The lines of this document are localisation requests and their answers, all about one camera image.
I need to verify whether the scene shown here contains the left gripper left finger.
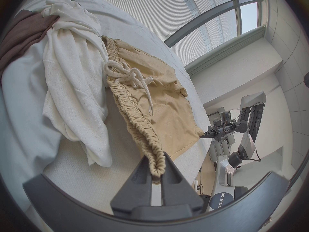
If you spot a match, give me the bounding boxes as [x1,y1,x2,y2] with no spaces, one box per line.
[110,155,154,215]

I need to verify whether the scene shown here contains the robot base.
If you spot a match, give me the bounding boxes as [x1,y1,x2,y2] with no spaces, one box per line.
[208,139,250,213]

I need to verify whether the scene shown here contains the black cable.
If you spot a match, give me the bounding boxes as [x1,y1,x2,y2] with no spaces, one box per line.
[251,148,262,162]

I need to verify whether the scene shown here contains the brown garment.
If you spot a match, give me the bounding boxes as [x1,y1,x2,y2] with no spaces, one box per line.
[0,9,60,70]

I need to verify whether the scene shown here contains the tan shorts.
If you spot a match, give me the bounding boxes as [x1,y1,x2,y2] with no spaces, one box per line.
[101,35,205,180]

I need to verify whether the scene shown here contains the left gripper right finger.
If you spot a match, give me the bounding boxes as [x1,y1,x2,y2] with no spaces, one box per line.
[160,151,205,213]

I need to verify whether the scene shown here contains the cream white garment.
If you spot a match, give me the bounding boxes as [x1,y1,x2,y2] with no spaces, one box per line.
[41,0,113,168]

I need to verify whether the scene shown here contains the pale blue garment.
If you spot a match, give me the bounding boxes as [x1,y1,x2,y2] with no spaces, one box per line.
[0,41,67,202]

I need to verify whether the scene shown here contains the window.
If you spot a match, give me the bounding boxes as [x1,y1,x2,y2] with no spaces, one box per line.
[89,0,266,68]

